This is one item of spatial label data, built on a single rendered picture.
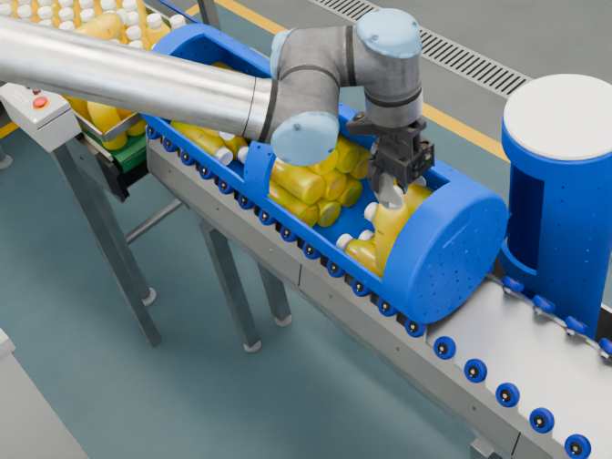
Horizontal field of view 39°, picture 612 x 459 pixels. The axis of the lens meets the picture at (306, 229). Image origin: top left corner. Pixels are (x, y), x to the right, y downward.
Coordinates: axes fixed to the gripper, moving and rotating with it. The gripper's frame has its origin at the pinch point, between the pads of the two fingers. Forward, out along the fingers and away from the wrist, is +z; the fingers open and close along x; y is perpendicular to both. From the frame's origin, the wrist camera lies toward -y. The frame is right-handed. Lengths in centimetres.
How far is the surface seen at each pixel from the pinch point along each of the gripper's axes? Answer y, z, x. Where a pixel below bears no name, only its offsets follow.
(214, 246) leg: -73, 69, -2
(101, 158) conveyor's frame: -92, 36, -16
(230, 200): -50, 33, -5
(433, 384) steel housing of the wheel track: 14.7, 39.6, -6.7
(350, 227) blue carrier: -20.8, 29.4, 6.2
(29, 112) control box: -97, 16, -27
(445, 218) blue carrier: 9.8, 2.1, 3.1
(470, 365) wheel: 21.7, 28.3, -4.0
